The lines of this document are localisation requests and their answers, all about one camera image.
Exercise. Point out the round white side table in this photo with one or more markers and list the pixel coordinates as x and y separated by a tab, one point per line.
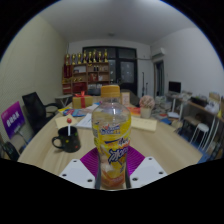
63	97

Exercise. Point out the orange yellow book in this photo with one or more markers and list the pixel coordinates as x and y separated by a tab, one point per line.
134	111

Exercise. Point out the yellow gift box red ribbon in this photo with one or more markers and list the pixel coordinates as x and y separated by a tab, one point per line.
86	101

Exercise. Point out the white round stool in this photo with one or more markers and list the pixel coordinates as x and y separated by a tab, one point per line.
200	127

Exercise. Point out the blue magazine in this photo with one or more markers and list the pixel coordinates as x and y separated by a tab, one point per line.
75	112

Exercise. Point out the dark glass door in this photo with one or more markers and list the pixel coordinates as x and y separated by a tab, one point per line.
126	71

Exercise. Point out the small tan envelope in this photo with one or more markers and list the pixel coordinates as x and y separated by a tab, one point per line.
61	121

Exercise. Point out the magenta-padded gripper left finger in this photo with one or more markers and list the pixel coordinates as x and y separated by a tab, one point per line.
75	173

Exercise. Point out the white wall air conditioner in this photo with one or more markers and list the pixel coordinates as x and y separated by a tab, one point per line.
158	53

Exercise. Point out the standing orange white card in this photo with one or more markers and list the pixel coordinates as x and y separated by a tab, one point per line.
125	99

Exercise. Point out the pink flowers in white pot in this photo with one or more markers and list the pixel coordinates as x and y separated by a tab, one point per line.
146	101

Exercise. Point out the red-tipped white stick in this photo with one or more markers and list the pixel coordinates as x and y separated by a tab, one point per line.
69	120

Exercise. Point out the purple sign board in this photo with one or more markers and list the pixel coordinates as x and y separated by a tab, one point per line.
12	119

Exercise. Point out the wooden shelf unit with trophies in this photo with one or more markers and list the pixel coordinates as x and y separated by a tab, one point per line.
86	75

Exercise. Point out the yellow-labelled orange drink bottle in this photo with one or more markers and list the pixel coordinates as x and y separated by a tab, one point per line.
111	133

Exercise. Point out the white booklet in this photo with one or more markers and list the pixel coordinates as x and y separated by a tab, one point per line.
85	121

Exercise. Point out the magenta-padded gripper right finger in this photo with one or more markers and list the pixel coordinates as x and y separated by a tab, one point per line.
148	171

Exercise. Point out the brown office chair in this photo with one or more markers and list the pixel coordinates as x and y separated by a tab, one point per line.
134	98

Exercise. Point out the black mug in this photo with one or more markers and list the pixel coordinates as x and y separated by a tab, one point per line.
68	141

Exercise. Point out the black computer monitor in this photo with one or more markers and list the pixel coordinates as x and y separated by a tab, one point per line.
174	87

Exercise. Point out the black office chair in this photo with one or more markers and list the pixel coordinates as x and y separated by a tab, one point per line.
35	111

